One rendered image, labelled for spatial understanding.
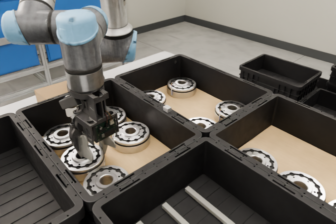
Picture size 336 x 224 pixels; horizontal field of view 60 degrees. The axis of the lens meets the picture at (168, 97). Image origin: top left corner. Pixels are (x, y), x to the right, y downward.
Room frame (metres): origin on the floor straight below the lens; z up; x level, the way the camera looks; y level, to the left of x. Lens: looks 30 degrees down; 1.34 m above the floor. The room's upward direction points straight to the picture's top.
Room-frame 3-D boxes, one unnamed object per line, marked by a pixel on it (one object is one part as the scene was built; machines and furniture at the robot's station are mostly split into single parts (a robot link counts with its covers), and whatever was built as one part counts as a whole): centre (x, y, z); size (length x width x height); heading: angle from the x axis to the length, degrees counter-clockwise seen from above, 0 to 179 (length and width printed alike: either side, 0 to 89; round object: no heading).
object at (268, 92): (0.78, -0.07, 0.92); 0.40 x 0.30 x 0.02; 42
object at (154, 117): (0.58, 0.16, 0.87); 0.40 x 0.30 x 0.11; 42
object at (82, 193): (0.58, 0.16, 0.92); 0.40 x 0.30 x 0.02; 42
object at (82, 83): (0.55, 0.17, 1.07); 0.08 x 0.08 x 0.05
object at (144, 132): (0.63, 0.10, 0.86); 0.10 x 0.10 x 0.01
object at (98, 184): (0.46, 0.13, 0.86); 0.05 x 0.05 x 0.01
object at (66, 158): (0.54, 0.21, 0.86); 0.10 x 0.10 x 0.01
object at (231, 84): (0.78, -0.07, 0.87); 0.40 x 0.30 x 0.11; 42
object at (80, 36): (0.55, 0.17, 1.15); 0.09 x 0.08 x 0.11; 2
